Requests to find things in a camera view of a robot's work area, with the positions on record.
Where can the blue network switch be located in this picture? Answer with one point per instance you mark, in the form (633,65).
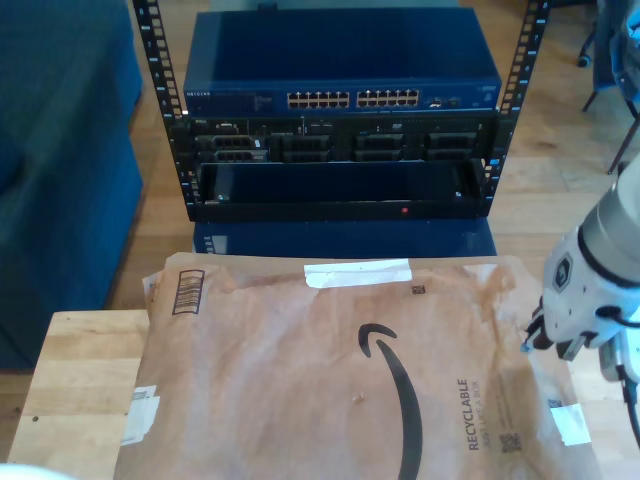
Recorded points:
(340,55)

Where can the brown paper mailer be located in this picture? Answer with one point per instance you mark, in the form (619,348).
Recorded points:
(275,390)

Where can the office chair caster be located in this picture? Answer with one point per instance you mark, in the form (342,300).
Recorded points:
(584,61)

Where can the black rack frame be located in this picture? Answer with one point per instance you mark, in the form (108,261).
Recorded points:
(160,60)

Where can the long white tape strip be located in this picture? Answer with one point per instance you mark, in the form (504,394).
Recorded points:
(357,274)

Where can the black rack server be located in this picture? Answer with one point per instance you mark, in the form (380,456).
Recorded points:
(300,145)

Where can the short white tape strip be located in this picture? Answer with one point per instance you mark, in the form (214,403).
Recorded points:
(570,425)

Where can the blue sofa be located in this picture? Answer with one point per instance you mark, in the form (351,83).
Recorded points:
(60,175)

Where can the torn white label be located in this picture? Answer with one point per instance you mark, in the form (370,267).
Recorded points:
(141,415)

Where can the black rack tray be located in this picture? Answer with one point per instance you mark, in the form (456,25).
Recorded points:
(325,182)

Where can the grey-blue jacket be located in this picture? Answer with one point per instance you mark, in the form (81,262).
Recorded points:
(617,55)

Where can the dark metal chair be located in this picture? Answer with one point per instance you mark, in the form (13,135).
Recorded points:
(625,142)

